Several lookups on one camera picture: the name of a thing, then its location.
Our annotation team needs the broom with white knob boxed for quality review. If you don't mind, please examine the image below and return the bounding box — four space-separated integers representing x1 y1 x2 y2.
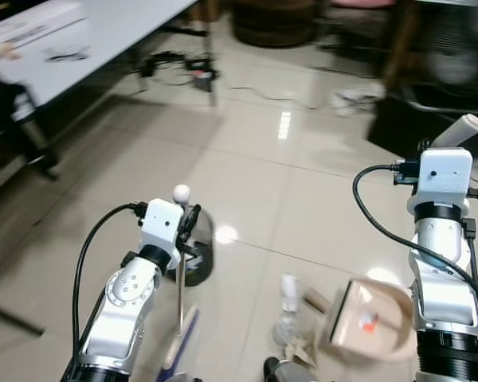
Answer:
158 185 202 382

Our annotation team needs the beige dustpan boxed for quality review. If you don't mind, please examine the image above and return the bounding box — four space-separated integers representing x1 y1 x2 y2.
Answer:
327 114 478 364

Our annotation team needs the black floor fan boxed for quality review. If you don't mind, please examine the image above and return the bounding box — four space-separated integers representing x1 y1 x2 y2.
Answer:
414 2 478 90

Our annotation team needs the black waste bin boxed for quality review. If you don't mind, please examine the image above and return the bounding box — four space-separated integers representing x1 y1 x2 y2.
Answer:
170 207 217 288

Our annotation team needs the white crumpled wrapper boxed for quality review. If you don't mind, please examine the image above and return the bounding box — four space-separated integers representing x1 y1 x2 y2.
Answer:
280 274 300 313

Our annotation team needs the clear plastic bottle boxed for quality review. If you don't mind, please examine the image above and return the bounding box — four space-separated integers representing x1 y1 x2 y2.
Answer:
272 313 312 349

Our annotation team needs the brown cardboard tube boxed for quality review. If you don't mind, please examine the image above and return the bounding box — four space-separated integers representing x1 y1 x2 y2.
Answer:
302 287 333 314

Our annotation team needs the beige crumpled paper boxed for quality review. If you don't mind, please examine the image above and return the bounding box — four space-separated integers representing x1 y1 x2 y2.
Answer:
289 333 329 368

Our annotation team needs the black office chair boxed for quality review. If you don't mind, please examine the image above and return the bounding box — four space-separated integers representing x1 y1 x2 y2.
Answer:
0 73 62 181

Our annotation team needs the white table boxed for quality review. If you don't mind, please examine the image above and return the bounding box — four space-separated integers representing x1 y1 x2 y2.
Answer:
0 0 221 109

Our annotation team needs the white crumpled bag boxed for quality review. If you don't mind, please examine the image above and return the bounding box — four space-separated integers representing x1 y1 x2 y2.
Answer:
330 83 388 117

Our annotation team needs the brown round stool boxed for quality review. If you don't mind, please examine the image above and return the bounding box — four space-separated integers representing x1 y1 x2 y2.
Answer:
229 0 323 49

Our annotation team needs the black box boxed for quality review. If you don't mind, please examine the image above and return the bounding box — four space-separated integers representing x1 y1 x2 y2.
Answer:
366 84 478 162

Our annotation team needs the white printed paper sheet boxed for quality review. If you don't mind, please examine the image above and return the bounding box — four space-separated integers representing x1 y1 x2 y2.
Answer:
0 2 90 50

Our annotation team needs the pink seat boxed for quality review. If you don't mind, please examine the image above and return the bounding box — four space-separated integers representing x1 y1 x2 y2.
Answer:
329 0 401 11

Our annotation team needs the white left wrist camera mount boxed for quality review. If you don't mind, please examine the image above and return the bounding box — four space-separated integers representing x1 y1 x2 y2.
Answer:
139 198 185 257

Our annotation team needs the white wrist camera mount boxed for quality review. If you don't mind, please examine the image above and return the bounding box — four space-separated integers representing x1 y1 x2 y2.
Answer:
139 198 185 257
415 147 473 217

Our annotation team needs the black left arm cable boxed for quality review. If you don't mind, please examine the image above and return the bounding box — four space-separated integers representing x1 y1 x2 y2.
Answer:
70 202 149 363

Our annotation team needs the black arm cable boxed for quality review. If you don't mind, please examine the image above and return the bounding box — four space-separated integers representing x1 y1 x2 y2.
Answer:
352 161 478 353
70 202 149 363

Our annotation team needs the power strip with cables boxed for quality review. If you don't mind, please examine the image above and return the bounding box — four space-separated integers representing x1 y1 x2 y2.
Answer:
138 50 221 92

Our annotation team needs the thin black floor cable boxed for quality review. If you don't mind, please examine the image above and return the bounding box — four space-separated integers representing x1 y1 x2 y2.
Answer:
221 83 337 110

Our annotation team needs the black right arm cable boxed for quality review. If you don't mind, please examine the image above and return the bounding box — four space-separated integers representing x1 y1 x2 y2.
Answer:
352 161 478 353

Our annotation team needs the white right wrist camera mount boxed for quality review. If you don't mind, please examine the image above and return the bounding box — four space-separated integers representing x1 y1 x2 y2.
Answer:
415 147 473 217

